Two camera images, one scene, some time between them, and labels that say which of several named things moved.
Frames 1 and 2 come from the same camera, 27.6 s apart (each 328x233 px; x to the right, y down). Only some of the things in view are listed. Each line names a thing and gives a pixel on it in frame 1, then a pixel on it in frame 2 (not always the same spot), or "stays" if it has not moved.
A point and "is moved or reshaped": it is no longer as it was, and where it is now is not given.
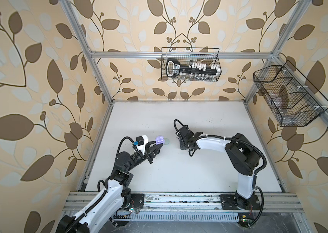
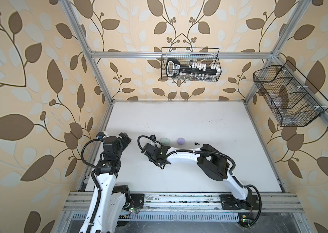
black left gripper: [150, 150] → [123, 144]
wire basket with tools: [210, 56] stays
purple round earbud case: [159, 139] is moved or reshaped
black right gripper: [182, 146] → [161, 148]
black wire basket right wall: [294, 101] stays
